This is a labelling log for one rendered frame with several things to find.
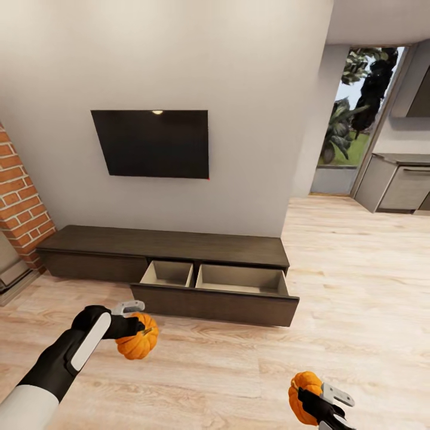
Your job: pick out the pumpkin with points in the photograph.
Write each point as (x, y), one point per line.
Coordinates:
(308, 381)
(137, 347)

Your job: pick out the fixed window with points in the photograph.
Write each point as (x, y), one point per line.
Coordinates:
(366, 86)

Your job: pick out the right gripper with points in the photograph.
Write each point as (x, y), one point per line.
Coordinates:
(312, 403)

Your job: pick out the dishwasher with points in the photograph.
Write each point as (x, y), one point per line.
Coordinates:
(407, 190)

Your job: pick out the cabinet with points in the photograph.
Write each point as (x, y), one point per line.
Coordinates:
(413, 99)
(212, 276)

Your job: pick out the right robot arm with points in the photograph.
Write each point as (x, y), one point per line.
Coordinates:
(330, 416)

